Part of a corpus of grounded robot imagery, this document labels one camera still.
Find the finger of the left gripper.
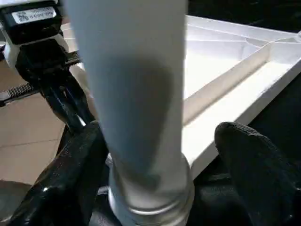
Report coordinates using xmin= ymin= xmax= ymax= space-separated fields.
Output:
xmin=44 ymin=81 xmax=95 ymax=135

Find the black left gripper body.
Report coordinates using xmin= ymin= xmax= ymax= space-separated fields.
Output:
xmin=0 ymin=35 xmax=82 ymax=107

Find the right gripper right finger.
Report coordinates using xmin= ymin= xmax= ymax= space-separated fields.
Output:
xmin=214 ymin=121 xmax=301 ymax=226

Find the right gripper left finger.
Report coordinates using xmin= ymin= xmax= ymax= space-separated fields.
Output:
xmin=8 ymin=121 xmax=110 ymax=226

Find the white plastic table leg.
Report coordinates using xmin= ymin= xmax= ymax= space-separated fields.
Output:
xmin=61 ymin=0 xmax=195 ymax=226

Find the white plastic table top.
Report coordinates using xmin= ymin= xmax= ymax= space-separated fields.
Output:
xmin=61 ymin=14 xmax=301 ymax=180

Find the black mat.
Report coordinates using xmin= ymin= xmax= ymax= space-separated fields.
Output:
xmin=56 ymin=85 xmax=301 ymax=226

